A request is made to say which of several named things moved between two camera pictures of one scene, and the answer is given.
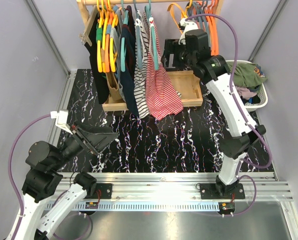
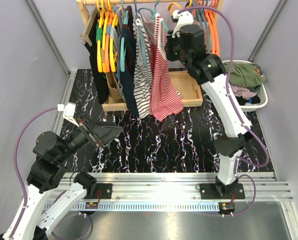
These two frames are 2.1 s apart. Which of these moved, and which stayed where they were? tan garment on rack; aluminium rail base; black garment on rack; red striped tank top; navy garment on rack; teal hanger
Moved: teal hanger; red striped tank top
Stayed: navy garment on rack; tan garment on rack; aluminium rail base; black garment on rack
